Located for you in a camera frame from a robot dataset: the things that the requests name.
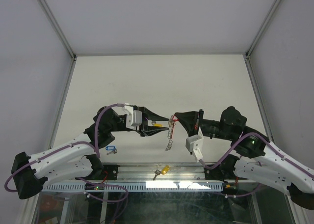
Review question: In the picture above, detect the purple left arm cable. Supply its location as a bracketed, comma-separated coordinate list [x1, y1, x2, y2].
[4, 103, 128, 193]

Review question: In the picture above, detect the left aluminium frame post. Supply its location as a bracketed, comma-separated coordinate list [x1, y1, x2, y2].
[37, 0, 77, 61]

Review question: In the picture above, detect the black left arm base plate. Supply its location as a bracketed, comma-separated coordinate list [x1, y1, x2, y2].
[93, 164, 120, 181]

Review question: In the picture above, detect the white slotted cable duct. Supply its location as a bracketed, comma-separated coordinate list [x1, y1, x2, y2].
[43, 180, 223, 193]

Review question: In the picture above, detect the metal keyring holder red handle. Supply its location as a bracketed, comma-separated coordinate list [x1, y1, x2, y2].
[165, 119, 176, 151]

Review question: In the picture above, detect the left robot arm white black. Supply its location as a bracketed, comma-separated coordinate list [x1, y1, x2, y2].
[4, 103, 169, 199]

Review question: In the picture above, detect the right aluminium frame post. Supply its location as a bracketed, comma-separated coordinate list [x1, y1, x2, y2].
[245, 0, 283, 58]

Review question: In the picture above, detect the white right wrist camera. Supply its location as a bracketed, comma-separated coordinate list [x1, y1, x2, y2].
[185, 128, 204, 162]

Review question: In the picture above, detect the aluminium frame post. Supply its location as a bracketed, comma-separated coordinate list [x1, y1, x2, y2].
[37, 0, 77, 61]
[245, 0, 283, 58]

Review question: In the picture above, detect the red tag key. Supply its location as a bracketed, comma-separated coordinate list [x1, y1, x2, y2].
[169, 114, 178, 124]

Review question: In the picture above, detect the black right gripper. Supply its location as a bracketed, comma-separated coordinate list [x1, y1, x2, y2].
[174, 110, 236, 141]

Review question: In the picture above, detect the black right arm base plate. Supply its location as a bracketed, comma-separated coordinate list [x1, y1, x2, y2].
[204, 166, 236, 181]

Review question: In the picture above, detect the aluminium mounting rail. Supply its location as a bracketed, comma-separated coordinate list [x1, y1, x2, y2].
[49, 162, 236, 184]

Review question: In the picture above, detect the yellow tag key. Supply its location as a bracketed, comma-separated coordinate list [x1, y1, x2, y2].
[153, 165, 170, 181]
[152, 121, 163, 127]

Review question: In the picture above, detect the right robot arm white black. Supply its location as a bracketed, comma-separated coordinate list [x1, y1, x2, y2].
[174, 106, 314, 210]

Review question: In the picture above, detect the blue tag key on table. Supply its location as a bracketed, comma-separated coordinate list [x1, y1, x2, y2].
[105, 145, 117, 155]

